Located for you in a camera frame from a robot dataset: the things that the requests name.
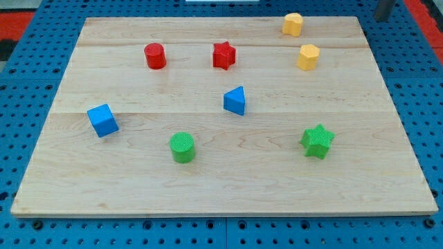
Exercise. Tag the blue cube block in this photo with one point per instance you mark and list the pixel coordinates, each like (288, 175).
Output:
(102, 120)

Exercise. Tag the yellow hexagon block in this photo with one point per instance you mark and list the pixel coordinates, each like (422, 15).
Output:
(308, 57)

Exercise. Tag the red cylinder block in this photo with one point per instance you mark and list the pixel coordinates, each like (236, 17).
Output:
(155, 56)

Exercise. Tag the red star block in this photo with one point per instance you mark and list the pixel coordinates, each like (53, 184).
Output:
(224, 55)

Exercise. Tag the green cylinder block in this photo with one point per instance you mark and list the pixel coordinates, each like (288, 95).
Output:
(182, 147)

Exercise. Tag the blue triangle block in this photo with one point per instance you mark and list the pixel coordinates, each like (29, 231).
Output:
(234, 101)

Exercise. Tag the wooden board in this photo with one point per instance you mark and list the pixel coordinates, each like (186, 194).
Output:
(250, 165)

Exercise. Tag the green star block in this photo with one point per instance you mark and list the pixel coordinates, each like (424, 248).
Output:
(317, 141)

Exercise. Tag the yellow heart block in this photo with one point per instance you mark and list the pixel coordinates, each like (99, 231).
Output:
(292, 24)

